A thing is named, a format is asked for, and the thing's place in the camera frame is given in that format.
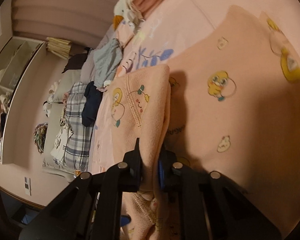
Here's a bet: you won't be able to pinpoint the peach duck print baby garment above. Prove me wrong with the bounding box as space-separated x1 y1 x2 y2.
108 5 300 239

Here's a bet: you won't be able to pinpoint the white patterned clothes pile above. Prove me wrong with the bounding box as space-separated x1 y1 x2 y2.
50 107 74 163

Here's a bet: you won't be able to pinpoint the grey plaid blanket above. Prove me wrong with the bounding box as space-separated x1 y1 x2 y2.
65 82 93 172

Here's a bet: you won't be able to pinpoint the colourful knitted item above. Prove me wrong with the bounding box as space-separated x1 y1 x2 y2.
33 122 48 154

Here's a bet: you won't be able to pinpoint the navy blue garment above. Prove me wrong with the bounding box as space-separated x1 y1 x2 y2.
82 81 103 127

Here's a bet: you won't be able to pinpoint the stuffed toys on headboard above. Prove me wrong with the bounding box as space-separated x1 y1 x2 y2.
43 80 60 117

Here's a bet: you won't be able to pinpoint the beige pillow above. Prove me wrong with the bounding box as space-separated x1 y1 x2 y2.
52 70 81 103

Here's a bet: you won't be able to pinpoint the dark brown cushion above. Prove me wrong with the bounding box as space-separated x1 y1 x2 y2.
62 53 88 74

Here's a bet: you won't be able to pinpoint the grey folded garment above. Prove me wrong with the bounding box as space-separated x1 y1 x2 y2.
93 38 123 88

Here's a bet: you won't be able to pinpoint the yellow hanging cloth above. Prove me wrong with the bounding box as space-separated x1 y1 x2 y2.
46 37 72 60

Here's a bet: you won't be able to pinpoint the pink printed bed quilt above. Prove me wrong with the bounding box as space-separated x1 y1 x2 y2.
91 0 300 173

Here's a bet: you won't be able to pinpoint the pink curtain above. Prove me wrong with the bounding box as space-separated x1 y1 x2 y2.
12 0 118 48

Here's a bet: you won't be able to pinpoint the white goose plush toy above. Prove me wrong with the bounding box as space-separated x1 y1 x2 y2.
113 0 130 30

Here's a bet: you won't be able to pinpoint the white wall socket panel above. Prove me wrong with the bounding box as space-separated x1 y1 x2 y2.
24 177 31 196

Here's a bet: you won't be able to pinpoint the white wall shelf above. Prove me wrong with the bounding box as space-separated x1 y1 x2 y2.
0 36 46 164

